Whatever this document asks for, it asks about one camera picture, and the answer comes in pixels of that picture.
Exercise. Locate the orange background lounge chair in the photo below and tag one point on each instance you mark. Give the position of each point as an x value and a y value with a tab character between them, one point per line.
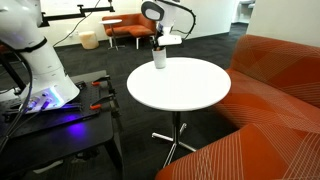
135	25

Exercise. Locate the small white side table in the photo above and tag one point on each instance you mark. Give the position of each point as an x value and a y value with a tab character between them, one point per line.
112	40

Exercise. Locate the orange handled clamp far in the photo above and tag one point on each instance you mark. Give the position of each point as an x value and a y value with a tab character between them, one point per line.
106	82

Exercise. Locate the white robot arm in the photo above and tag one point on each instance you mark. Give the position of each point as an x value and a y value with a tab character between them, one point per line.
50	86

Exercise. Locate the orange handled clamp near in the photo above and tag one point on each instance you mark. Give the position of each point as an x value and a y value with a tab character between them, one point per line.
108	103

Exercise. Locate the orange handled clamp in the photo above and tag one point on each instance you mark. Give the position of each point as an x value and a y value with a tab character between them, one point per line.
106	82
108	103

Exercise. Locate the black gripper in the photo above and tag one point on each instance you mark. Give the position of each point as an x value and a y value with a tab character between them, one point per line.
154	41

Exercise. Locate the black camera boom bar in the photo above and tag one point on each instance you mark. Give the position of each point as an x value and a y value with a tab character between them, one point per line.
81	14

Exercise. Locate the orange patterned corner sofa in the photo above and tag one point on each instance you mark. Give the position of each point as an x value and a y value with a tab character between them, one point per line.
274	101

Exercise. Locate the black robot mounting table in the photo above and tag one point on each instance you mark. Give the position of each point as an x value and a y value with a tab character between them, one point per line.
39	149

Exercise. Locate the round white table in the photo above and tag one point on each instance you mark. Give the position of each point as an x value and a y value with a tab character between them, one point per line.
185	84

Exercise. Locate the beige round pouf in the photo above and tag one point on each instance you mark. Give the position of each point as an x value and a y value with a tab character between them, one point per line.
88	40

